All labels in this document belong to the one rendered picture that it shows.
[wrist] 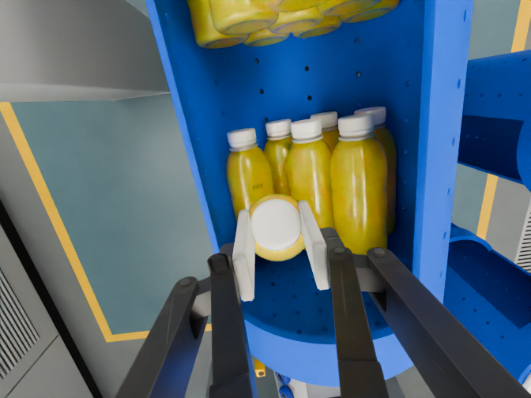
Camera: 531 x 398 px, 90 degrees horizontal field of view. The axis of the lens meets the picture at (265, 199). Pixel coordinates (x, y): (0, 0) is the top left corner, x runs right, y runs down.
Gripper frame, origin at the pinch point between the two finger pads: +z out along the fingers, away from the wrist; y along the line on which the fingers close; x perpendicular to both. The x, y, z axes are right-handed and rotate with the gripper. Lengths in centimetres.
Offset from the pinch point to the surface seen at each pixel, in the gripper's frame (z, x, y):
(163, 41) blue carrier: 13.1, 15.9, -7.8
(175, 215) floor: 125, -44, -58
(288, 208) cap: 2.5, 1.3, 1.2
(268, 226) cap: 2.0, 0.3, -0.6
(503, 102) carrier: 35, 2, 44
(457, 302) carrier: 44, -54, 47
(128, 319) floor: 126, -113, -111
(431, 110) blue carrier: 2.7, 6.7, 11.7
